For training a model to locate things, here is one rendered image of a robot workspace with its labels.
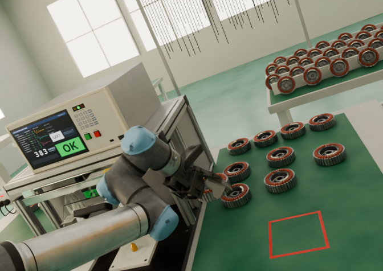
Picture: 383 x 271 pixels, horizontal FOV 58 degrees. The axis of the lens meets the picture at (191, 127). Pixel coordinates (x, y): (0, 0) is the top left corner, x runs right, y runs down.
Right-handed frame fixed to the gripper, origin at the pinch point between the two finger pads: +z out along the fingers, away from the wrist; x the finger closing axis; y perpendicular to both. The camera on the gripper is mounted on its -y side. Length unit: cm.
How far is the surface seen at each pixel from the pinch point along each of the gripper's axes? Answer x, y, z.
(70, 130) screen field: -44, -10, -28
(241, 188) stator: -3.9, -9.5, 21.9
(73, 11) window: -558, -477, 114
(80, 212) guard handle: -23.5, 17.6, -25.5
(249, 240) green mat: 6.9, 11.3, 13.8
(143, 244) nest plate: -29.4, 17.2, 6.6
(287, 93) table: -17, -94, 74
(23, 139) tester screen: -62, -6, -34
